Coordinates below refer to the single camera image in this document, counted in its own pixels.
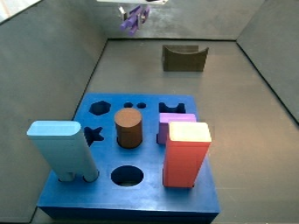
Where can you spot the blue foam peg board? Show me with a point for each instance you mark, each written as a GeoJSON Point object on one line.
{"type": "Point", "coordinates": [129, 192]}

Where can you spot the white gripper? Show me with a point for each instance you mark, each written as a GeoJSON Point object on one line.
{"type": "Point", "coordinates": [123, 13]}

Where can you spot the red rectangular block peg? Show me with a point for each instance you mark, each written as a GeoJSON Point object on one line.
{"type": "Point", "coordinates": [189, 141]}

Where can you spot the light blue two prong peg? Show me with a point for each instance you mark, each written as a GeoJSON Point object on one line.
{"type": "Point", "coordinates": [63, 146]}

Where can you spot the black curved fixture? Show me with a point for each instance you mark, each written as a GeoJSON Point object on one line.
{"type": "Point", "coordinates": [183, 58]}

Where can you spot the purple three prong object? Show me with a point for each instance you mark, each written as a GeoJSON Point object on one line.
{"type": "Point", "coordinates": [138, 15]}

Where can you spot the brown cylinder peg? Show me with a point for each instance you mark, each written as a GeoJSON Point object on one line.
{"type": "Point", "coordinates": [129, 122]}

